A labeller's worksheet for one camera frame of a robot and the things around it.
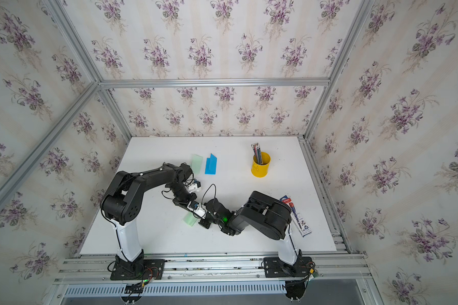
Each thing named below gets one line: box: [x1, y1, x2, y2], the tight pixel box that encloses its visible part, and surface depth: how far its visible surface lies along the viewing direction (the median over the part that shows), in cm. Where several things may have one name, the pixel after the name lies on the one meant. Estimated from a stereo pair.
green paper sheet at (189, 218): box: [182, 211, 198, 227], surface depth 88 cm
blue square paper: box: [204, 153, 218, 175], surface depth 106 cm
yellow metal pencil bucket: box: [250, 151, 271, 178], surface depth 98 cm
